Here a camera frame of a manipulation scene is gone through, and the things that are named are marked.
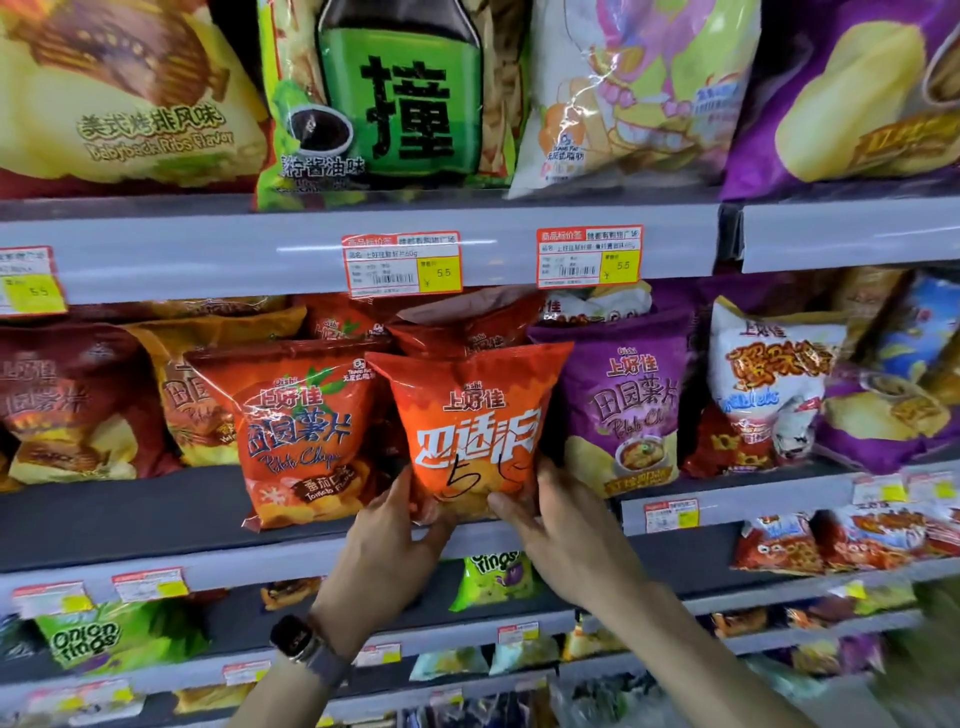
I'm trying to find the grey store shelving unit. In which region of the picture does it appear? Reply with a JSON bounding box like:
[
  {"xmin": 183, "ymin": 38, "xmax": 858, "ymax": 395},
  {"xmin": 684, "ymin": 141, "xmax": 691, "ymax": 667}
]
[{"xmin": 0, "ymin": 0, "xmax": 960, "ymax": 728}]

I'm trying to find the blue orange-flame chip bag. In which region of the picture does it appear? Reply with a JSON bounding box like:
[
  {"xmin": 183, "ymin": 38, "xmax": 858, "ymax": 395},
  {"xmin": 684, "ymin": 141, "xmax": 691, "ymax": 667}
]
[{"xmin": 260, "ymin": 577, "xmax": 325, "ymax": 612}]

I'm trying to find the golden yellow snack bag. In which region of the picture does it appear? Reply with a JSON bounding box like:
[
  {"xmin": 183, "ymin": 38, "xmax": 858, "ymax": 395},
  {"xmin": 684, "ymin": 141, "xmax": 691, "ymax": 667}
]
[
  {"xmin": 562, "ymin": 626, "xmax": 625, "ymax": 663},
  {"xmin": 173, "ymin": 683, "xmax": 258, "ymax": 715}
]

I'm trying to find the huge purple yellow snack bag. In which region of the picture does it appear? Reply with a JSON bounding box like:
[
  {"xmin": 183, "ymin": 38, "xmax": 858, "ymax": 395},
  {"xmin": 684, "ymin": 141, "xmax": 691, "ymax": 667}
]
[{"xmin": 718, "ymin": 0, "xmax": 960, "ymax": 204}]

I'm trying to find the green prawn cracker bag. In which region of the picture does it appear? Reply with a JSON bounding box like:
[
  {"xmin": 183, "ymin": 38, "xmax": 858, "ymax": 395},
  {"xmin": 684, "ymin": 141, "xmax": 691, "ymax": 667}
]
[{"xmin": 253, "ymin": 0, "xmax": 528, "ymax": 213}]

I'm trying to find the person's right hand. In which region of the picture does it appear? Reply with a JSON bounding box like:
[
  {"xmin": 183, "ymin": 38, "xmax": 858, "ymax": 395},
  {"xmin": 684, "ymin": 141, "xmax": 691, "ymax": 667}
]
[{"xmin": 487, "ymin": 457, "xmax": 650, "ymax": 613}]

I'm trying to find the small yellow chip bag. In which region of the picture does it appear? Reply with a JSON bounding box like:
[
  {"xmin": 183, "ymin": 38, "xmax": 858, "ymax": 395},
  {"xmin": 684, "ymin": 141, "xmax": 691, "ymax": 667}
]
[{"xmin": 125, "ymin": 307, "xmax": 310, "ymax": 469}]

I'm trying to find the green snack bag purple cartoon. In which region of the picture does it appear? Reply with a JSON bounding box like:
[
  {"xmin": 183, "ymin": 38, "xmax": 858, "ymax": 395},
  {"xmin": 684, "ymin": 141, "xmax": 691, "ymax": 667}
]
[
  {"xmin": 448, "ymin": 553, "xmax": 543, "ymax": 614},
  {"xmin": 35, "ymin": 599, "xmax": 209, "ymax": 678}
]

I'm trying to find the large red yellow snack bag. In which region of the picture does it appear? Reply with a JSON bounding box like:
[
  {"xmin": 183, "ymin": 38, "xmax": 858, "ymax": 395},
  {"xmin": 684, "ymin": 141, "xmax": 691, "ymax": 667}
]
[{"xmin": 0, "ymin": 0, "xmax": 273, "ymax": 202}]

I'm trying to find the dark red snack bag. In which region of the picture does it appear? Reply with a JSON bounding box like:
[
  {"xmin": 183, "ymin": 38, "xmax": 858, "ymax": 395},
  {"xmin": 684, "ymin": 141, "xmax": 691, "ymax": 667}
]
[{"xmin": 296, "ymin": 293, "xmax": 393, "ymax": 342}]

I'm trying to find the person's right forearm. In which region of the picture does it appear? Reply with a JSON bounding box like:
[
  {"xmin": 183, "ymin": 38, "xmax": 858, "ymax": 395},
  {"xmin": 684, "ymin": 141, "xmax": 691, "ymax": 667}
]
[{"xmin": 592, "ymin": 577, "xmax": 815, "ymax": 728}]

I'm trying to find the white pony corn strip bag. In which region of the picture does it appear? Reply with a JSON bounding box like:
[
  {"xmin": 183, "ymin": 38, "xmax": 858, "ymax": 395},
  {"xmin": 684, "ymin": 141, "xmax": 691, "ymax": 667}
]
[{"xmin": 508, "ymin": 0, "xmax": 764, "ymax": 202}]

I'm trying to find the red ring print snack bag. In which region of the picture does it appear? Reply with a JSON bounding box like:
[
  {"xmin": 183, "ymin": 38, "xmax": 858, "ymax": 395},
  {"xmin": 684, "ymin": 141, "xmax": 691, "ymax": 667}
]
[
  {"xmin": 918, "ymin": 503, "xmax": 960, "ymax": 558},
  {"xmin": 731, "ymin": 513, "xmax": 826, "ymax": 577},
  {"xmin": 815, "ymin": 503, "xmax": 929, "ymax": 573}
]

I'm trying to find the red white cartoon snack bag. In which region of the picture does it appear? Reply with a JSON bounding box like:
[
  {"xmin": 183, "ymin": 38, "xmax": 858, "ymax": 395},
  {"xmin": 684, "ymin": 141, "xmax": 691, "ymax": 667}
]
[
  {"xmin": 543, "ymin": 281, "xmax": 655, "ymax": 325},
  {"xmin": 680, "ymin": 297, "xmax": 850, "ymax": 481}
]

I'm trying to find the large orange snack bag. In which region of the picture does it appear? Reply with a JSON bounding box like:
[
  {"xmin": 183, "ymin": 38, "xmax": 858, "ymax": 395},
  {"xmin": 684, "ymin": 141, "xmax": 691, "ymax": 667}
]
[
  {"xmin": 182, "ymin": 338, "xmax": 393, "ymax": 534},
  {"xmin": 364, "ymin": 341, "xmax": 577, "ymax": 524}
]

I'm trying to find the person's left hand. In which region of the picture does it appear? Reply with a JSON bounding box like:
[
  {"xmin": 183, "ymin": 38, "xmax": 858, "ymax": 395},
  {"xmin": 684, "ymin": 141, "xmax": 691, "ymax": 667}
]
[{"xmin": 308, "ymin": 468, "xmax": 455, "ymax": 661}]

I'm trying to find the red orange snack bag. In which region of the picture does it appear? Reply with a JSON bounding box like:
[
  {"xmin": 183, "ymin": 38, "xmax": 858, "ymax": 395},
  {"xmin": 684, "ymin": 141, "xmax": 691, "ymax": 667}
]
[{"xmin": 386, "ymin": 288, "xmax": 547, "ymax": 359}]

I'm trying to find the smartwatch with grey band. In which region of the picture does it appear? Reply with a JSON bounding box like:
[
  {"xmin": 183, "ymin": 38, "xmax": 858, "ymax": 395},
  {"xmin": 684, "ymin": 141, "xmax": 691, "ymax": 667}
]
[{"xmin": 268, "ymin": 613, "xmax": 355, "ymax": 689}]

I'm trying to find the large purple yellow snack bag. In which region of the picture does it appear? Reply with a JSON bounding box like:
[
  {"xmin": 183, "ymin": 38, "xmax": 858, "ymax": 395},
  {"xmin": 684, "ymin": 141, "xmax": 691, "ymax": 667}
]
[{"xmin": 812, "ymin": 363, "xmax": 960, "ymax": 477}]

